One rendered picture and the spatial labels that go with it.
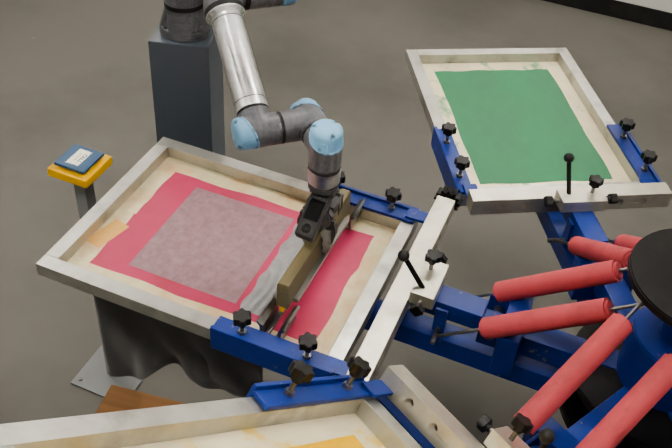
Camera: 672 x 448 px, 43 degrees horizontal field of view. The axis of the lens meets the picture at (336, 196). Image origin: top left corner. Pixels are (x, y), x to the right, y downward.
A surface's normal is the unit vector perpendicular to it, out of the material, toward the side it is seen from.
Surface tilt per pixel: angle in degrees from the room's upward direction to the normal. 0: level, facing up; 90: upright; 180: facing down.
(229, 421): 90
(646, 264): 0
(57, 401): 0
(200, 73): 90
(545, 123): 0
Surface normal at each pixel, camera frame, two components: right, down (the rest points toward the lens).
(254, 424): 0.61, 0.54
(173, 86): -0.11, 0.64
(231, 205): 0.07, -0.76
